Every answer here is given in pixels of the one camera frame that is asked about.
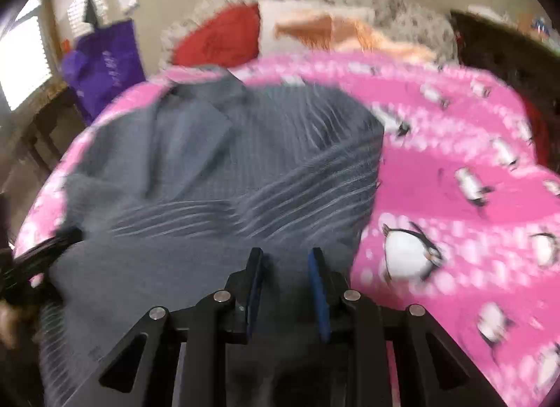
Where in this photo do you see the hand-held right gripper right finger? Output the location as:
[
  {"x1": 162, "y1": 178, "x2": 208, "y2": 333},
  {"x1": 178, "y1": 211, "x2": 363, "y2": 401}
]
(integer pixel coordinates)
[{"x1": 308, "y1": 248, "x2": 486, "y2": 407}]

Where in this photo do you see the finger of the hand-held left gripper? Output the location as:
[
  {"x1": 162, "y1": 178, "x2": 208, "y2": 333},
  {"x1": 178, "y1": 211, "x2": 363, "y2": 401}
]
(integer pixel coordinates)
[{"x1": 11, "y1": 227, "x2": 84, "y2": 279}]

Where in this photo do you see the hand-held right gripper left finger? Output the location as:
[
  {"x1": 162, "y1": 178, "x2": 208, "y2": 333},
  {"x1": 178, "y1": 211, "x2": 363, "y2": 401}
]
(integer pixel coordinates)
[{"x1": 74, "y1": 248, "x2": 265, "y2": 407}]

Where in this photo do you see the grey striped jacket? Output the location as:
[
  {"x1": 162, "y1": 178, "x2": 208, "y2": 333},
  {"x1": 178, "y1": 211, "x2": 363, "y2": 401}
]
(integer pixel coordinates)
[{"x1": 38, "y1": 65, "x2": 386, "y2": 405}]

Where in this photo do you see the wooden side table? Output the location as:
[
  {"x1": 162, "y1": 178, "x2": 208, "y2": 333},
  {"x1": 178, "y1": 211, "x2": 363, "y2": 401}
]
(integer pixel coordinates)
[{"x1": 20, "y1": 83, "x2": 88, "y2": 171}]

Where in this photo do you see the pink penguin printed blanket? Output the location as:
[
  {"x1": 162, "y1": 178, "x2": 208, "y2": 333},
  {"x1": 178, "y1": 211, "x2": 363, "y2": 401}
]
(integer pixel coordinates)
[{"x1": 13, "y1": 52, "x2": 560, "y2": 407}]

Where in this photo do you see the purple bag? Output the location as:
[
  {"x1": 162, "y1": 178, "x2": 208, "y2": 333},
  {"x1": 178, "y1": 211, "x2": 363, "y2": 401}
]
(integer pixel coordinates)
[{"x1": 61, "y1": 20, "x2": 146, "y2": 125}]

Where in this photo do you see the window with blinds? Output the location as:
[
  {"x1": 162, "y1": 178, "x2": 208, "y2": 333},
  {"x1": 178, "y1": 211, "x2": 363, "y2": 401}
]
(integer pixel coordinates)
[{"x1": 0, "y1": 0, "x2": 60, "y2": 112}]

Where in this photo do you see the red pillow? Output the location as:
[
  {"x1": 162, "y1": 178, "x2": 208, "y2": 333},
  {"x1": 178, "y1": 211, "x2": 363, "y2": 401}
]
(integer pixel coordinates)
[{"x1": 173, "y1": 5, "x2": 262, "y2": 70}]

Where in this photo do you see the white and orange pillow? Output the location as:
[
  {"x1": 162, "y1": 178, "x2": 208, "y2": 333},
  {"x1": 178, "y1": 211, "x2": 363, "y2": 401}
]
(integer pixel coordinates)
[{"x1": 257, "y1": 0, "x2": 438, "y2": 63}]

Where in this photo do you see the dark wooden furniture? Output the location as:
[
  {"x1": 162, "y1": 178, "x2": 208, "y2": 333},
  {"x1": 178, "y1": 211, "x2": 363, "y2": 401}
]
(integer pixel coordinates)
[{"x1": 450, "y1": 9, "x2": 560, "y2": 97}]

